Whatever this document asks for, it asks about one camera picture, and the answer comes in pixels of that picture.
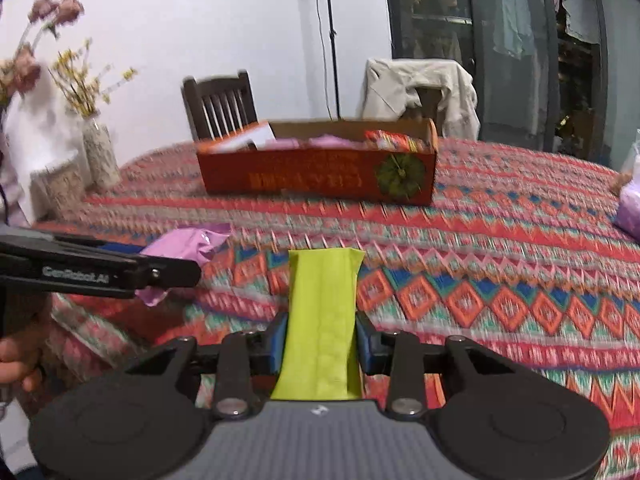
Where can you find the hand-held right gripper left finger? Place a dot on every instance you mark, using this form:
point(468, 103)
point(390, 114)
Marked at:
point(277, 347)

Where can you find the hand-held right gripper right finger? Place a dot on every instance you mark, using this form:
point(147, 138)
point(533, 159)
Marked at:
point(363, 347)

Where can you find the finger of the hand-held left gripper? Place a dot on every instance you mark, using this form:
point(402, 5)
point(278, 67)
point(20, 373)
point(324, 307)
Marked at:
point(75, 247)
point(172, 274)

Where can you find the pink snack packet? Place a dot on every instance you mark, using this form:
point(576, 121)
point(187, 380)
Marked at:
point(185, 245)

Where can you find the green snack packet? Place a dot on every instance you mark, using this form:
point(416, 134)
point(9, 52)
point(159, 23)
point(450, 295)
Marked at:
point(322, 310)

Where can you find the red cardboard box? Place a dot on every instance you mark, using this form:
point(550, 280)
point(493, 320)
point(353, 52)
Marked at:
point(310, 175)

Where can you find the pile of mixed snack packets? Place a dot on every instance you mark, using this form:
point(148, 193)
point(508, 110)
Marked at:
point(360, 141)

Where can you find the person's left hand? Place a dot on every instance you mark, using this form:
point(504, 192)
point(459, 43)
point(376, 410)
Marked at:
point(15, 360)

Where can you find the small patterned vase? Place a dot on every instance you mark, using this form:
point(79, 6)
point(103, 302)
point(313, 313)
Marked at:
point(101, 157)

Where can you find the patterned red tablecloth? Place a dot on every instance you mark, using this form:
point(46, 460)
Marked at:
point(475, 270)

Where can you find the yellow flower sprigs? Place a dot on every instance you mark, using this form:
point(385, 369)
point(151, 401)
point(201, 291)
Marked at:
point(82, 85)

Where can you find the dark wooden chair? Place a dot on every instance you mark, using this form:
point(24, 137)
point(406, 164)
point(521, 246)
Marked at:
point(220, 105)

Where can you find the pink flower bouquet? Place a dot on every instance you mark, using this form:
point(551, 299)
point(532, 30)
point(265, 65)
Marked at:
point(30, 60)

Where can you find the wooden chair under jacket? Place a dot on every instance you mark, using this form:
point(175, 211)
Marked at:
point(430, 105)

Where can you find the beige jacket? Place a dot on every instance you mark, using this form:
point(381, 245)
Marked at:
point(400, 90)

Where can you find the purple tissue pack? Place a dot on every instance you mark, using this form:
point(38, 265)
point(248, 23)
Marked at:
point(629, 215)

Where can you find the sliding glass door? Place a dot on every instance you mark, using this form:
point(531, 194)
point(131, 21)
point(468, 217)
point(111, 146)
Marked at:
point(475, 60)

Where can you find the clear plastic bag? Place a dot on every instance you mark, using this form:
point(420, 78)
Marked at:
point(631, 165)

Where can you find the hanging light blue shirt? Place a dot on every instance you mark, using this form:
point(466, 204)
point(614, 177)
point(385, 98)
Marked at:
point(515, 15)

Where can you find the hanging white garment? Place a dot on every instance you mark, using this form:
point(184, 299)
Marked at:
point(577, 15)

